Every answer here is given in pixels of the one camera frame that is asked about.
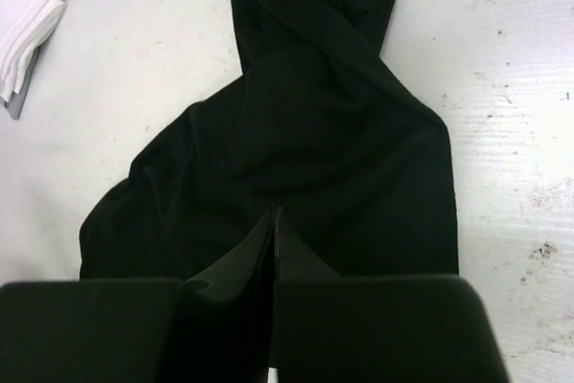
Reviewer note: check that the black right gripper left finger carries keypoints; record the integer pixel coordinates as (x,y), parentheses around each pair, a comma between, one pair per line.
(209,328)

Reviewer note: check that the folded white tank top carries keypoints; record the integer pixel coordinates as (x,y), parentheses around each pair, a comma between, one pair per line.
(25,26)

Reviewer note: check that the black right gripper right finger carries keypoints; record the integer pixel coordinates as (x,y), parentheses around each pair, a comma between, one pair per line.
(415,328)

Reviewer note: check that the black tank top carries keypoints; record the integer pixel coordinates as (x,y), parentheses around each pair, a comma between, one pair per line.
(317,125)

